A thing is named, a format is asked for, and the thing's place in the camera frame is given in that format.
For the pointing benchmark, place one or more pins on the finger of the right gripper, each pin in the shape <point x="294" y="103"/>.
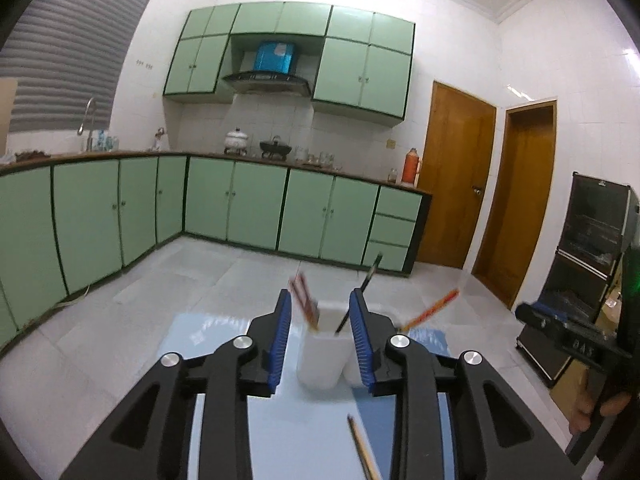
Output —
<point x="539" y="315"/>

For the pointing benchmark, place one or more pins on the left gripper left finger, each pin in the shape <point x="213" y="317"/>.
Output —
<point x="148" y="435"/>

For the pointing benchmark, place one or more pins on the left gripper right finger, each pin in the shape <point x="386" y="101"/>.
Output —
<point x="458" y="409"/>

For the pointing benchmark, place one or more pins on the bamboo chopstick red orange end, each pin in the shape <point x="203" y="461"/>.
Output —
<point x="440" y="304"/>

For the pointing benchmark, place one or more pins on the plain bamboo chopstick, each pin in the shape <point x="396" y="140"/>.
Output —
<point x="370" y="470"/>

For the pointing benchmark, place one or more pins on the bamboo chopstick red patterned end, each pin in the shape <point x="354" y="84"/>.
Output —
<point x="307" y="299"/>

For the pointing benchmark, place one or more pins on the green lower kitchen cabinets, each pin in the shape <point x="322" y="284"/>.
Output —
<point x="68" y="223"/>

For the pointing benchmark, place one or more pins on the cardboard box on floor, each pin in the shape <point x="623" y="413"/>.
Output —
<point x="565" y="391"/>

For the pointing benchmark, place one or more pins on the wooden door right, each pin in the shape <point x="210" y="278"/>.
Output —
<point x="520" y="200"/>

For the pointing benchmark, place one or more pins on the black glass cabinet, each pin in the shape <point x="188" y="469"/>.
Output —
<point x="600" y="235"/>

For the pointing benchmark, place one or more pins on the light blue table mat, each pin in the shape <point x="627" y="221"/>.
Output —
<point x="297" y="433"/>

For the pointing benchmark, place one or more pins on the white twin utensil holder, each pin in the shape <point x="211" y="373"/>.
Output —
<point x="325" y="358"/>

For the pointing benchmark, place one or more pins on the orange thermos flask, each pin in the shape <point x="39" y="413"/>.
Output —
<point x="411" y="167"/>

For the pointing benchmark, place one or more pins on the small glass jar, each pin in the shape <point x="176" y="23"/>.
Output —
<point x="392" y="176"/>

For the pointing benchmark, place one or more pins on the glass cups on counter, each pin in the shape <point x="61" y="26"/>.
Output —
<point x="304" y="157"/>

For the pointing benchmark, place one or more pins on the small kettle on counter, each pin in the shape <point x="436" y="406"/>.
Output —
<point x="158" y="140"/>

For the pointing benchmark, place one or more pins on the white cooking pot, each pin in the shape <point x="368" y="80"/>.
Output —
<point x="236" y="142"/>

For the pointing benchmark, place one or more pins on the black wok on stove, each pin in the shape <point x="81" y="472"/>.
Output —
<point x="275" y="149"/>

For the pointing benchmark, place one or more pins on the chrome sink faucet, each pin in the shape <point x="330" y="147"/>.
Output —
<point x="86" y="127"/>

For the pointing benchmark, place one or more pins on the blue box above hood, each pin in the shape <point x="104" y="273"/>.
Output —
<point x="273" y="56"/>

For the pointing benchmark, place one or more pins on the black range hood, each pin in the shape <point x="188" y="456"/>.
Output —
<point x="264" y="82"/>

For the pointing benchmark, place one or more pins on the cardboard box with device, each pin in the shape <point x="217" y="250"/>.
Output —
<point x="8" y="87"/>

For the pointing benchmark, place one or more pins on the grey window roller blind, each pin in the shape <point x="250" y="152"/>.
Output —
<point x="64" y="53"/>

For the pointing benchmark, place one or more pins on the wooden door with handle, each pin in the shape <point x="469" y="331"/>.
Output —
<point x="455" y="165"/>

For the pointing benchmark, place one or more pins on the green upper wall cabinets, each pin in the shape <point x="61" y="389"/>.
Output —
<point x="357" y="63"/>

